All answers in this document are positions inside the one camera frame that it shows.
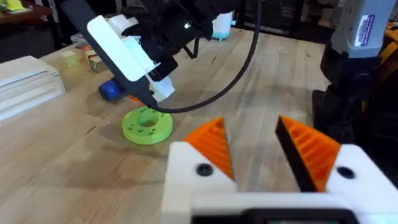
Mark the pale green toy block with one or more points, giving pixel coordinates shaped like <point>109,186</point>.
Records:
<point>70,58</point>

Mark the green disc with holes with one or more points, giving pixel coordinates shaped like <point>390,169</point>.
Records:
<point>136,132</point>

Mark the stack of white boxes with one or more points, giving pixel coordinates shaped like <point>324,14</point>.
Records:
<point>25,84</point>

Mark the black upright wrist plate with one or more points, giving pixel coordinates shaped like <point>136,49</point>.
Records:
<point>77,15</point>

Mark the dark brown side table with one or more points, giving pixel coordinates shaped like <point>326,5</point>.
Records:
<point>28,14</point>

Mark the orange ribbed wedge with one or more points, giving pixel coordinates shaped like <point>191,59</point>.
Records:
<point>135,98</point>

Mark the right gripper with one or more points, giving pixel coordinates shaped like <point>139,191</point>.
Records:
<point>168,28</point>

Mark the wooden toy block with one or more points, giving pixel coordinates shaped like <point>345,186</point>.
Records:
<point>97,64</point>

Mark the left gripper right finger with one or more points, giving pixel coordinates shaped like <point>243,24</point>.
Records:
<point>314,155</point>

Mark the blue electric screwdriver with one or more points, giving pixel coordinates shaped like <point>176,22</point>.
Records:
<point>109,90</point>

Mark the white and cyan tub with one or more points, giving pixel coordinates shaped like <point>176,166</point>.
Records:
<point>222,26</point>

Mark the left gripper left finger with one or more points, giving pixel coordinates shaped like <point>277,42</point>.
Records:
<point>189,161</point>

